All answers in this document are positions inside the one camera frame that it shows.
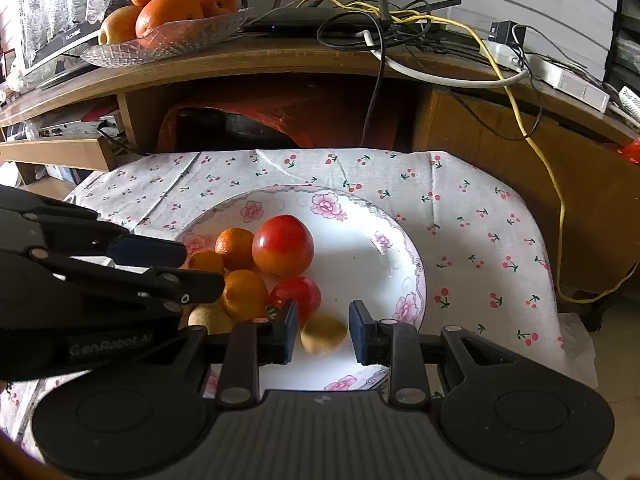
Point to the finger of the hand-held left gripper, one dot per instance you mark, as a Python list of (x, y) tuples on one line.
[(145, 252), (195, 287)]

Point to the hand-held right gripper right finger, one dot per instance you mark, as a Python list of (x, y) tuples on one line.
[(360, 334)]

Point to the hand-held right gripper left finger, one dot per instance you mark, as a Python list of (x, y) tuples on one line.
[(290, 334)]

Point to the small oval kumquat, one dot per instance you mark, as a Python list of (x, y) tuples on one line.
[(206, 262)]

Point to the brown longan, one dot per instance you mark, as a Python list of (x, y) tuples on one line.
[(324, 336), (210, 319)]

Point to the red cherry tomato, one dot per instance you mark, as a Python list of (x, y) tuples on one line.
[(298, 296)]

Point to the white floral plate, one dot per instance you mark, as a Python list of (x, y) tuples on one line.
[(360, 270)]

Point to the large red tomato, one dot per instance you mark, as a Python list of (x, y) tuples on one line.
[(282, 245)]

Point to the round bright orange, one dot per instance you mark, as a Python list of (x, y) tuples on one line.
[(245, 296)]

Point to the small dark orange mandarin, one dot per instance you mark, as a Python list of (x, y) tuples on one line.
[(234, 247)]

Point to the cherry print tablecloth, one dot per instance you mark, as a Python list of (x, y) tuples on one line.
[(475, 260)]

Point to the grey set-top box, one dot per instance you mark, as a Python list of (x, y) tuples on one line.
[(65, 129)]

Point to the red and dark cloth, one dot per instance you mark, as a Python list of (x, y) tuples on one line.
[(200, 116)]

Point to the glass fruit bowl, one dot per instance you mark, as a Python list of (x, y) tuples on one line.
[(165, 46)]

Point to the black television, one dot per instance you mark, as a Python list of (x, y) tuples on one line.
[(60, 45)]

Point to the yellowish orange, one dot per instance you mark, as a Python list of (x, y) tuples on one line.
[(120, 25)]

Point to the wooden TV cabinet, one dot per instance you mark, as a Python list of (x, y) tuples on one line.
[(300, 60)]

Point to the red apple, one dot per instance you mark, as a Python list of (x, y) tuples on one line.
[(217, 0)]

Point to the red packet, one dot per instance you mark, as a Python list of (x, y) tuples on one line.
[(631, 151)]

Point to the white power strip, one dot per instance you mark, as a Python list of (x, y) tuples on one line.
[(575, 82)]

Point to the black power adapter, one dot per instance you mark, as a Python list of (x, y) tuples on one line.
[(506, 33)]

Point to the white ribbed device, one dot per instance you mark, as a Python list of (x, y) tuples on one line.
[(630, 102)]

